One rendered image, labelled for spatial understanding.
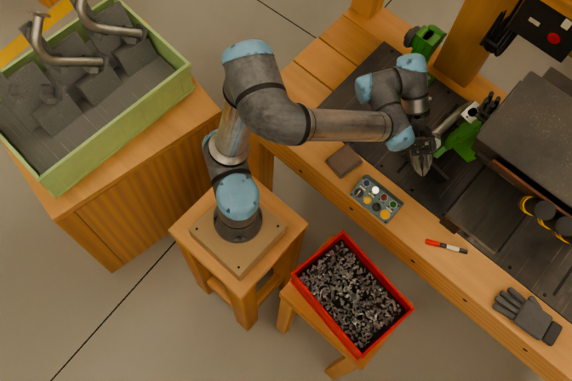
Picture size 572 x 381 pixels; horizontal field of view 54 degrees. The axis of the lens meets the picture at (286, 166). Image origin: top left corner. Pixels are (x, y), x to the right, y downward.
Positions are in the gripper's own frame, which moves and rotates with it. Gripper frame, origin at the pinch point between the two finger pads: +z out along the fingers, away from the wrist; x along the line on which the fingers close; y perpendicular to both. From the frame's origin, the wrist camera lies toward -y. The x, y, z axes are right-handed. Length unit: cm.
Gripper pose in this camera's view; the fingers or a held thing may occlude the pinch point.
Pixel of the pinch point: (422, 170)
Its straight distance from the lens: 168.7
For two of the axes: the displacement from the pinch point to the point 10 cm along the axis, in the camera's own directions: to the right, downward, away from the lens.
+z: 1.9, 8.8, 4.3
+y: -1.5, 4.6, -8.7
